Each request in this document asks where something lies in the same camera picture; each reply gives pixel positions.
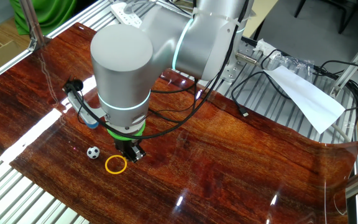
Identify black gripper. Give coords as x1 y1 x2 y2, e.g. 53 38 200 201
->
113 138 147 164

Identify yellow bubble ring wand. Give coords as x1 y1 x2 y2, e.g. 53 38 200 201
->
104 154 128 175

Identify small soccer ball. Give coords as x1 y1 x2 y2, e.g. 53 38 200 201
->
86 146 101 160

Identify wood pattern table mat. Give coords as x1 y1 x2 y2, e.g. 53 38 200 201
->
0 21 358 224

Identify white power strip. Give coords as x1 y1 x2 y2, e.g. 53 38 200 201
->
110 2 143 28

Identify silver metal connector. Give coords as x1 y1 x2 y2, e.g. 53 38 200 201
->
234 51 260 66

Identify green cloth backdrop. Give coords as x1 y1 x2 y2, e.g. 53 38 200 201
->
9 0 79 37

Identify crumpled white tissue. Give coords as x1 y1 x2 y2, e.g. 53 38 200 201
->
253 39 278 57

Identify large white paper sheet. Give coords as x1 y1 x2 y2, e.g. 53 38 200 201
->
263 65 346 134

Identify clear plastic bag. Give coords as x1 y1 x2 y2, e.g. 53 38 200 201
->
268 51 315 78

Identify beige board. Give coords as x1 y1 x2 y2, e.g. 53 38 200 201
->
252 0 279 38

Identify black chair legs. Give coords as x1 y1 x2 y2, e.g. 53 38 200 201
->
293 0 358 35

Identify green flange ring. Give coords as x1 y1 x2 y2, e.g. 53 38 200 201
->
106 121 146 140

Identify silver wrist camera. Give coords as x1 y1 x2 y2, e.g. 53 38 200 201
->
67 91 107 129

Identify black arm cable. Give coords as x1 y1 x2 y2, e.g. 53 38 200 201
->
63 0 250 140

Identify black usb cable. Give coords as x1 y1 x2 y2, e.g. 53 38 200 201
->
231 71 291 118

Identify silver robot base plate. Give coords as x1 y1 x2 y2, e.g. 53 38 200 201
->
221 46 252 83

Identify grey cable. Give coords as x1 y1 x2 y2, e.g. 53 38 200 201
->
331 123 352 142

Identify black cable bundle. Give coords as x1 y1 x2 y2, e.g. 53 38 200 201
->
314 58 358 125

